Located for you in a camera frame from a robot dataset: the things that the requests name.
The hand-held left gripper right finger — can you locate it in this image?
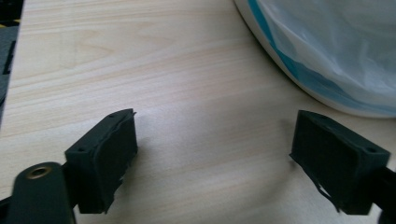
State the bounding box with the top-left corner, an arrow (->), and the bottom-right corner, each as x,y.
289,109 -> 392,216

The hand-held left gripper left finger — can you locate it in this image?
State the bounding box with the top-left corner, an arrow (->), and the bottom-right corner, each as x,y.
64,107 -> 139,216

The translucent plastic bag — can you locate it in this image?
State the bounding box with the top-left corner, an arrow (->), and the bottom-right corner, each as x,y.
247,0 -> 396,115

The white round bin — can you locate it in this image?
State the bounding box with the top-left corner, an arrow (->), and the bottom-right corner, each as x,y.
233,0 -> 396,119

